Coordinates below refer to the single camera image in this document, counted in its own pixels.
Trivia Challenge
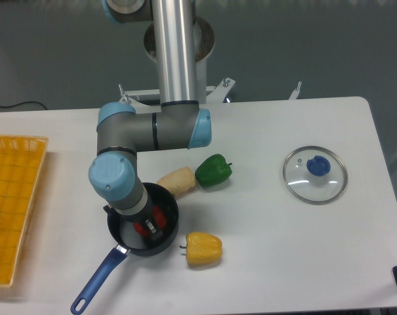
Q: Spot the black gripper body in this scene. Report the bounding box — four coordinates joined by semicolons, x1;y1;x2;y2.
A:
103;196;153;226

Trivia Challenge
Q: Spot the red bell pepper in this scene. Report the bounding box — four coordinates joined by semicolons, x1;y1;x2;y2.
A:
133;205;167;238

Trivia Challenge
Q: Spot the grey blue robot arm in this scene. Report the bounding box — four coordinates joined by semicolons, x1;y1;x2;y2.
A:
89;1;212;238

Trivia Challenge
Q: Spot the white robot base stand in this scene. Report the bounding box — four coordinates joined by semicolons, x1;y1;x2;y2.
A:
119;17;236;106

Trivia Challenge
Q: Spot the yellow bell pepper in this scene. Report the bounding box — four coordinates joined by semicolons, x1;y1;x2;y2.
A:
182;232;222;266

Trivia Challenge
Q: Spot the green bell pepper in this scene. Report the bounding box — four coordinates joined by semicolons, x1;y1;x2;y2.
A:
195;154;232;187

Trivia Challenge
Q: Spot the beige bread roll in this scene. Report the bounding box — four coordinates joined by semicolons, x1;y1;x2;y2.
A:
157;167;196;196

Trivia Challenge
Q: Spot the yellow woven basket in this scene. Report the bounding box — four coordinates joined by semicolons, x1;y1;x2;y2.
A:
0;135;49;287

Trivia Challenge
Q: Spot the glass lid blue knob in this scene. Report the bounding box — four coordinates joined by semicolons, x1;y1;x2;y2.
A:
282;146;348;205

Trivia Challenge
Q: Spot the dark pot blue handle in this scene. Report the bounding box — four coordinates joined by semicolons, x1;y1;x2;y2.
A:
70;182;179;314

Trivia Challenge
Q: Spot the black floor cable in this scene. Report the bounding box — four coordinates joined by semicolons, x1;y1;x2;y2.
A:
0;100;48;111

